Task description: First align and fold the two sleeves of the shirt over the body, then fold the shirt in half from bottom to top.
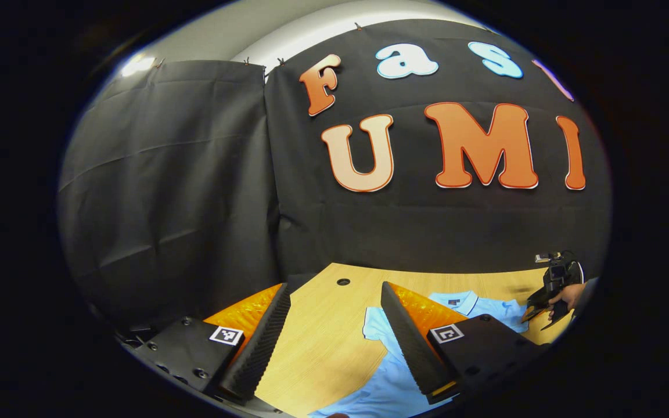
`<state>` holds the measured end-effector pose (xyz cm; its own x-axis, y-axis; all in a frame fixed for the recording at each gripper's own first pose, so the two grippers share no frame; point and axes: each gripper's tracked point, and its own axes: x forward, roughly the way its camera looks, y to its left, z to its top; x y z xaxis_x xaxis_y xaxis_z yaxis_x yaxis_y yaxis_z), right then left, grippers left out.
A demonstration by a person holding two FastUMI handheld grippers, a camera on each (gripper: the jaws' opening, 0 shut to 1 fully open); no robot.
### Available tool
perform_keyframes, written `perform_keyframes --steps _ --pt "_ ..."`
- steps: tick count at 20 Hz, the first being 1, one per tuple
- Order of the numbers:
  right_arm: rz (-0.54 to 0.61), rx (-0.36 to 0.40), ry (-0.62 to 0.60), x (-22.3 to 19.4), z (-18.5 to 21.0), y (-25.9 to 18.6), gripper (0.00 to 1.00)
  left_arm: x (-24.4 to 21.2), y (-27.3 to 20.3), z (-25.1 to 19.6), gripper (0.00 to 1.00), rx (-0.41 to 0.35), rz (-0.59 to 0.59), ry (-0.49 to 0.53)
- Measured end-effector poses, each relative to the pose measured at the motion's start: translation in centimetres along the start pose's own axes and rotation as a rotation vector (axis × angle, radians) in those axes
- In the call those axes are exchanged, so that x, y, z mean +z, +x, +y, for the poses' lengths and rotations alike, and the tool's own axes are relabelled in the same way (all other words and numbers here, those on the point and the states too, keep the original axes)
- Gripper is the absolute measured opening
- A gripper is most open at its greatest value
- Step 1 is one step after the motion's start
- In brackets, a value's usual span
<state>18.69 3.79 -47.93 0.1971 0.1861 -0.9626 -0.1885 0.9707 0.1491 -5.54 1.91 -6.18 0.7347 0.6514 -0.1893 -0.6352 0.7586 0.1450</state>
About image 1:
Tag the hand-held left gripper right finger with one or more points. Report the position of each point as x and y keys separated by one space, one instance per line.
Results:
x=410 y=348

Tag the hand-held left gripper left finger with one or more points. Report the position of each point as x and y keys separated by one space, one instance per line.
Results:
x=262 y=348

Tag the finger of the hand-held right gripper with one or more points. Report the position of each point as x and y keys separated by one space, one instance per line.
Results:
x=535 y=312
x=555 y=321

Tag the light blue T-shirt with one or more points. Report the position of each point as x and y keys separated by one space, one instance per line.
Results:
x=387 y=383

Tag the black backdrop cloth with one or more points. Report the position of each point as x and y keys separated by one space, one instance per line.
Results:
x=427 y=232

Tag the plain black curtain cloth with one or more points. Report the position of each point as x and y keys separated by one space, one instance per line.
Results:
x=166 y=191

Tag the white ceiling light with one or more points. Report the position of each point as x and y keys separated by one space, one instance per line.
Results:
x=137 y=65

